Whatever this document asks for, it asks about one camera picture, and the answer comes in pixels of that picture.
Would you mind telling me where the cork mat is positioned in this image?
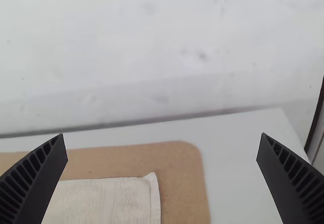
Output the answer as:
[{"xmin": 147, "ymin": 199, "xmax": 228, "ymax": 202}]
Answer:
[{"xmin": 0, "ymin": 140, "xmax": 212, "ymax": 224}]

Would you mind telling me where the pale towel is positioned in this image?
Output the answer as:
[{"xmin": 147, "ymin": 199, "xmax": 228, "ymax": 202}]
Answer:
[{"xmin": 42, "ymin": 172, "xmax": 162, "ymax": 224}]

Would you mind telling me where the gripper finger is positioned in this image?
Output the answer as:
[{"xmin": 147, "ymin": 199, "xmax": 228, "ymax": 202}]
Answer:
[
  {"xmin": 256, "ymin": 132, "xmax": 324, "ymax": 224},
  {"xmin": 0, "ymin": 133, "xmax": 68, "ymax": 224}
]

